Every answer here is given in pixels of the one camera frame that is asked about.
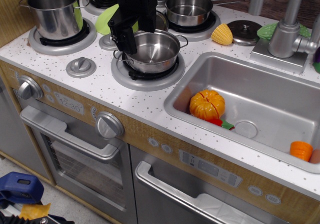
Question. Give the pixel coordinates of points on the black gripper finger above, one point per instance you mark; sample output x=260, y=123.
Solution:
x=126, y=41

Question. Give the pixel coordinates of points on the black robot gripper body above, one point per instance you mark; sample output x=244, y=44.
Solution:
x=130, y=12

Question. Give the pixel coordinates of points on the front left stove burner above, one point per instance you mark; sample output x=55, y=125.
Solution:
x=63, y=47

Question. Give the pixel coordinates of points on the stove burner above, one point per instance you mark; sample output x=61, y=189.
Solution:
x=197, y=33
x=132, y=79
x=63, y=47

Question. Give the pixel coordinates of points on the front right stove burner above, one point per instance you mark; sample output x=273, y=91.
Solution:
x=132, y=79

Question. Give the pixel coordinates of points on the back right stove burner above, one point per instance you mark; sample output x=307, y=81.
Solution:
x=197, y=33

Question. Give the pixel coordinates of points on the grey stovetop knob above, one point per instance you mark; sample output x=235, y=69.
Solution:
x=81, y=67
x=106, y=43

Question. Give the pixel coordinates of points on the green toy plate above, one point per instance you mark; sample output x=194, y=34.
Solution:
x=101, y=24

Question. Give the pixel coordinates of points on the tall steel stock pot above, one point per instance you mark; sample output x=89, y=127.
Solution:
x=56, y=19

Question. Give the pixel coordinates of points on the right oven dial knob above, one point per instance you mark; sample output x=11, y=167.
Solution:
x=108, y=126

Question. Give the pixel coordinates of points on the oven dial knob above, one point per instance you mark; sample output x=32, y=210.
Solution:
x=108, y=126
x=29, y=88

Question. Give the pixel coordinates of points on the yellow toy corn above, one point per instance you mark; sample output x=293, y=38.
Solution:
x=222, y=35

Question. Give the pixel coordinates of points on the orange toy pumpkin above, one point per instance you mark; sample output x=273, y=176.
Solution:
x=207, y=105

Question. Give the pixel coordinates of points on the left oven dial knob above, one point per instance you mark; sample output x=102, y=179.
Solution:
x=29, y=88

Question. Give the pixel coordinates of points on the steel pot lid with knob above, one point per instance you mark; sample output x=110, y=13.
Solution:
x=244, y=32

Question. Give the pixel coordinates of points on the red toy pepper piece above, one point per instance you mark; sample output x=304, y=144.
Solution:
x=222, y=123

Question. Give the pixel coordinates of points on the green toy vegetable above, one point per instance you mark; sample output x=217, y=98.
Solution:
x=266, y=32

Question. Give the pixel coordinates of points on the toy oven door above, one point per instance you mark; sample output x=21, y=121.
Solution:
x=94, y=170

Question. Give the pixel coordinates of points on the silver toy faucet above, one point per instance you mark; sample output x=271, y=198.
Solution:
x=287, y=49

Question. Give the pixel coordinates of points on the toy dishwasher door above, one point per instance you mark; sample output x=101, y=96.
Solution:
x=189, y=189

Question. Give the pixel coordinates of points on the silver toy sink basin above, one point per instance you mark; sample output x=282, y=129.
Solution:
x=269, y=109

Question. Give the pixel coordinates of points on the blue clamp tool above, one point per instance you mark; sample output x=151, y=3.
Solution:
x=18, y=189

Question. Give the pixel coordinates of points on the yellow cloth scrap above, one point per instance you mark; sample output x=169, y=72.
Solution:
x=34, y=211

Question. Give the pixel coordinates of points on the orange toy carrot piece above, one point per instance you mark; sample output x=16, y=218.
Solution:
x=301, y=150

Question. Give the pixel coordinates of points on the shallow steel two-handle pot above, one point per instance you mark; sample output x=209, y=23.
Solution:
x=156, y=52

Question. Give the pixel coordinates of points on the steel saucepan with long handle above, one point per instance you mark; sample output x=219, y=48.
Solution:
x=191, y=13

